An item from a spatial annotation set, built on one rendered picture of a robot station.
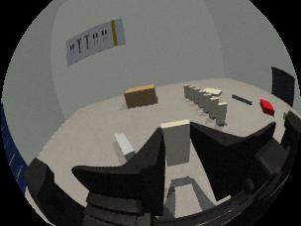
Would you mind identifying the red flat block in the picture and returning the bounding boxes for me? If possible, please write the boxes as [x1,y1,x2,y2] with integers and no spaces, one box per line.
[260,100,274,116]

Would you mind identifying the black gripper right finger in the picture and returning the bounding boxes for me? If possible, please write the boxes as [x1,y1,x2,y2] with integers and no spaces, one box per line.
[189,122,276,201]

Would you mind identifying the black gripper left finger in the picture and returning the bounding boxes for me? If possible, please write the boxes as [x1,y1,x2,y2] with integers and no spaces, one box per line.
[71,128,166,216]

